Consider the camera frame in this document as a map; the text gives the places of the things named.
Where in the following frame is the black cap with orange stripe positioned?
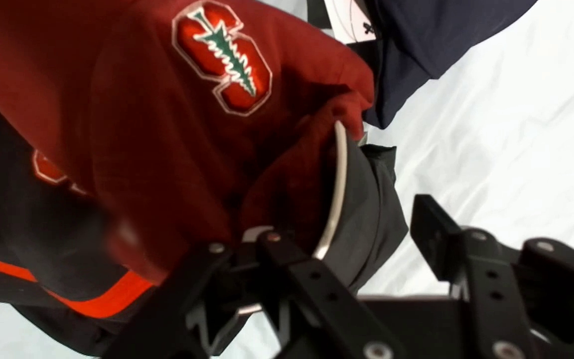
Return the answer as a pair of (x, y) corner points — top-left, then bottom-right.
(0, 66), (250, 357)

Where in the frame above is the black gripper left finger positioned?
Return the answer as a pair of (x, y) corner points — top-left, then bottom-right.
(102, 232), (403, 359)

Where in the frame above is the red cap with S logo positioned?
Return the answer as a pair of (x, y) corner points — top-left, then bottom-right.
(0, 0), (411, 296)

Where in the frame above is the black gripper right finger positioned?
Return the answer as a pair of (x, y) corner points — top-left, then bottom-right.
(411, 194), (574, 359)

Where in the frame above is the navy blue cap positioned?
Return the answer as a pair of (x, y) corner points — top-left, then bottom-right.
(308, 0), (537, 130)

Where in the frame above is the light blue bed sheet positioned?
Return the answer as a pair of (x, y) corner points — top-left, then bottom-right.
(369, 0), (574, 248)

